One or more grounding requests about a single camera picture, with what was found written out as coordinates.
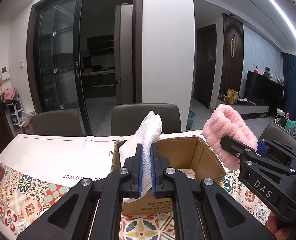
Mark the pink fluffy headband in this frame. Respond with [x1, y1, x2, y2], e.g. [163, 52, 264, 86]
[203, 104, 258, 170]

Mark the white knitted cloth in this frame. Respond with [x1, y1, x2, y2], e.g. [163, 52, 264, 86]
[119, 111, 162, 198]

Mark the person right hand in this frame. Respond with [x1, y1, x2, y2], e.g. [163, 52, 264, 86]
[265, 212, 293, 240]

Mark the grey chair right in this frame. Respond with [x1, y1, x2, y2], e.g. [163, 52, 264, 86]
[259, 122, 296, 149]

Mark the grey chair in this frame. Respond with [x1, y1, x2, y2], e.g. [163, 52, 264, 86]
[110, 103, 182, 137]
[30, 110, 84, 137]
[259, 122, 296, 149]

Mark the white tv cabinet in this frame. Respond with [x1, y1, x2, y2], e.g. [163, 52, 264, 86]
[229, 104, 269, 119]

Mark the brown cardboard box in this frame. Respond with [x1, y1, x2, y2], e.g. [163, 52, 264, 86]
[121, 137, 226, 215]

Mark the teal plastic basket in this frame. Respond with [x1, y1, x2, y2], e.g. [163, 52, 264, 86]
[186, 111, 195, 130]

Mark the black television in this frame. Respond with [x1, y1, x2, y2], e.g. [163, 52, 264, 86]
[243, 70, 286, 116]

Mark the grey chair middle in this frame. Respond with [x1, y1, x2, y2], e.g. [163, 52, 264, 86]
[110, 103, 182, 137]

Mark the blue curtain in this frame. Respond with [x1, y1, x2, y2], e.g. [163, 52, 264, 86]
[283, 53, 296, 121]

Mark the grey chair left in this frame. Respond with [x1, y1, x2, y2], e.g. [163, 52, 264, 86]
[30, 110, 84, 137]

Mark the patterned tile tablecloth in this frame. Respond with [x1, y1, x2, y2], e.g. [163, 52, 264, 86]
[0, 130, 270, 239]

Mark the silver refrigerator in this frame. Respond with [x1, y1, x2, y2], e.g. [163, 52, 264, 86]
[114, 3, 133, 105]

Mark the shoe rack with items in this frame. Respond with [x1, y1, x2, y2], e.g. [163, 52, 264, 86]
[0, 88, 35, 134]

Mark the dark glass sliding door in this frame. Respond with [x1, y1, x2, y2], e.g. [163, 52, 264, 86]
[26, 0, 92, 135]

